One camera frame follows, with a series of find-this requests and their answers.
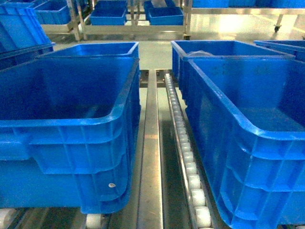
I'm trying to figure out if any rear right blue bin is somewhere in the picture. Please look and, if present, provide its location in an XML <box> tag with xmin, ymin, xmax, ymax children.
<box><xmin>171</xmin><ymin>40</ymin><xmax>295</xmax><ymax>100</ymax></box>

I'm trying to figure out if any rear left blue bin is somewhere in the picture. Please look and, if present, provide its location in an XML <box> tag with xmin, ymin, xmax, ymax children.
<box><xmin>39</xmin><ymin>42</ymin><xmax>139</xmax><ymax>58</ymax></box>

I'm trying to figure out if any front left blue bin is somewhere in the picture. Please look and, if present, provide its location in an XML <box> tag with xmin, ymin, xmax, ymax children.
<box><xmin>0</xmin><ymin>57</ymin><xmax>141</xmax><ymax>214</ymax></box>

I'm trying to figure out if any front right blue bin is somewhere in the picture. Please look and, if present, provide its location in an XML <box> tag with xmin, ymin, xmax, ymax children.
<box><xmin>186</xmin><ymin>59</ymin><xmax>305</xmax><ymax>229</ymax></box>

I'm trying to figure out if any white roller track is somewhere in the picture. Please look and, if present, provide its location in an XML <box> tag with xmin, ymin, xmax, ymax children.
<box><xmin>164</xmin><ymin>73</ymin><xmax>213</xmax><ymax>229</ymax></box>

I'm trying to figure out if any blue bin far left stacked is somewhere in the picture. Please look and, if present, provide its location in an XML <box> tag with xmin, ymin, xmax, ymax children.
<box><xmin>0</xmin><ymin>3</ymin><xmax>55</xmax><ymax>70</ymax></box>

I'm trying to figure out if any steel centre guide rail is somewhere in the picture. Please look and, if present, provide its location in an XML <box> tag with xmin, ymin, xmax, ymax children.
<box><xmin>136</xmin><ymin>70</ymin><xmax>163</xmax><ymax>229</ymax></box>

